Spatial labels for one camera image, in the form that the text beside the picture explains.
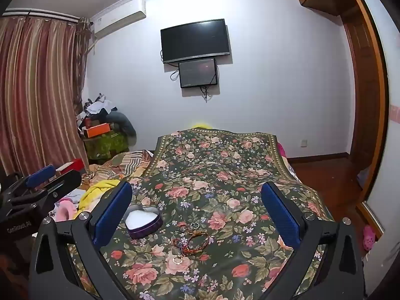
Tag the yellow cloth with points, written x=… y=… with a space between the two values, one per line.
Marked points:
x=201 y=126

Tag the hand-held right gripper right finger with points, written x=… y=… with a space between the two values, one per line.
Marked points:
x=281 y=217

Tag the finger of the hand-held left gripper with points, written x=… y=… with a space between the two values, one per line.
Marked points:
x=64 y=182
x=40 y=173

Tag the purple heart-shaped tin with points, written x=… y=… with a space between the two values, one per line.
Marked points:
x=142 y=218

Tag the wooden door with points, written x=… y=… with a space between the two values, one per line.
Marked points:
x=364 y=100

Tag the floral blanket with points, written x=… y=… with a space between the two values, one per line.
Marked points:
x=212 y=178

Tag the green patterned cloth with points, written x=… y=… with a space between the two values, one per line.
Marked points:
x=107 y=145

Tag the red box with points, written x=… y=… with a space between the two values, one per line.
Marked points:
x=73 y=166

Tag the pile of clutter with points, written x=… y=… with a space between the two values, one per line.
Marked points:
x=93 y=109

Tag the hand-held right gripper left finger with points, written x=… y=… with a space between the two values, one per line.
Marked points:
x=111 y=215

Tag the orange box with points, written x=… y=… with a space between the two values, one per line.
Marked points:
x=98 y=130

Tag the pile of clothes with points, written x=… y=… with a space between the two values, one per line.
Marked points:
x=125 y=162

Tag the striped curtain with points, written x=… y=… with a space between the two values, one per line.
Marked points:
x=37 y=93

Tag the pink clog shoe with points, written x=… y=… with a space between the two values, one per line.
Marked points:
x=368 y=237

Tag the curtain rail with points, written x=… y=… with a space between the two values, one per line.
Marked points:
x=40 y=14

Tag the white wall socket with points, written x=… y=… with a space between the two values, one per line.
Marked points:
x=303 y=142

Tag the pink cloth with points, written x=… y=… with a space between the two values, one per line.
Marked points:
x=282 y=151

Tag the white air conditioner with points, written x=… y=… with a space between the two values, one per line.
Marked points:
x=120 y=18

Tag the yellow blanket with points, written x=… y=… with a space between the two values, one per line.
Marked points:
x=97 y=190

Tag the small black monitor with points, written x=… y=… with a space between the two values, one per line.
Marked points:
x=197 y=72

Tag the large black television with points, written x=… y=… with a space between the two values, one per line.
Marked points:
x=195 y=40

